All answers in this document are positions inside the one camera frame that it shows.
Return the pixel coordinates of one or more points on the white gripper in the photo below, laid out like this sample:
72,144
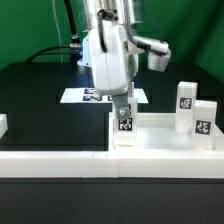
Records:
114,70

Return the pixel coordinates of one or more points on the white square table top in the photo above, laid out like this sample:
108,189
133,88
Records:
156,131

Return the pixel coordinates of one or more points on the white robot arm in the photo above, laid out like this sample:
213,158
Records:
118,12

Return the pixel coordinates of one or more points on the white marker sheet with tags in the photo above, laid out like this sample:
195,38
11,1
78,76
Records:
89,95

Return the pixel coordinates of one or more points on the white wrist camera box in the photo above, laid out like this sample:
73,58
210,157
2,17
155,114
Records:
159,53

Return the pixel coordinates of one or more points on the white fence obstacle frame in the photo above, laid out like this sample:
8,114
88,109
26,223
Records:
157,164

